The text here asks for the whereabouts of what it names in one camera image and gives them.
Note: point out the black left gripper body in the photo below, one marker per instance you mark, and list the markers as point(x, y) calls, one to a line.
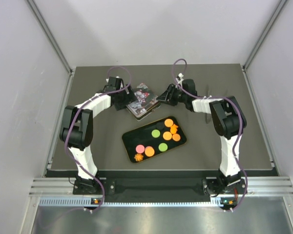
point(124, 98)

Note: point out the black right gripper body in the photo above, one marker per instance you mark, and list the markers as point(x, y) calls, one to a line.
point(176, 96)

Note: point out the gold tin lid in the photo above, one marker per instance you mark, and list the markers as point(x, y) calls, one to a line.
point(146, 102)

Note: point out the dark green cookie tin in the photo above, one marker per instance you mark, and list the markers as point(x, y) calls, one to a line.
point(139, 112)

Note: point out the metal tongs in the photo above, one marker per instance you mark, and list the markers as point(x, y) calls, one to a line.
point(208, 117)

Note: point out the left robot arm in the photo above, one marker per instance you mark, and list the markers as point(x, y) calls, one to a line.
point(76, 131)

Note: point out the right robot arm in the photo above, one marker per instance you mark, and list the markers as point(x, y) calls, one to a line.
point(228, 121)

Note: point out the yellow dotted cracker top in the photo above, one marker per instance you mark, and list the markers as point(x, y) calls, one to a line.
point(168, 122)

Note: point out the yellow dotted cracker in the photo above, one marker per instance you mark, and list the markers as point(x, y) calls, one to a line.
point(167, 135)
point(168, 122)

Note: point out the green macaron cookie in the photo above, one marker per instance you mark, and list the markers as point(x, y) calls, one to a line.
point(155, 133)
point(163, 147)

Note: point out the yellow dotted cracker middle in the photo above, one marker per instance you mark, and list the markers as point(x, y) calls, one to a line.
point(167, 135)

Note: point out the plain orange round cookie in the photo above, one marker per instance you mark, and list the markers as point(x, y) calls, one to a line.
point(176, 137)

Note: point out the black gold-rimmed tray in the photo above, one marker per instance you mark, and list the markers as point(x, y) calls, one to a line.
point(142, 135)

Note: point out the pink sandwich cookie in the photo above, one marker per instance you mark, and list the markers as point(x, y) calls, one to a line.
point(140, 149)

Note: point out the yellow dotted cracker cookie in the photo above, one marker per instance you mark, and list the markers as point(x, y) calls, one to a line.
point(149, 151)

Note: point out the orange star piped cookie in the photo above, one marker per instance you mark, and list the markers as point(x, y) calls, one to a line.
point(138, 157)

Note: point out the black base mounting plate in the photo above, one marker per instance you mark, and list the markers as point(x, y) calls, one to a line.
point(161, 186)

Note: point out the aluminium frame rail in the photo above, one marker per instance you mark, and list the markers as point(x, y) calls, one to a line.
point(59, 192)

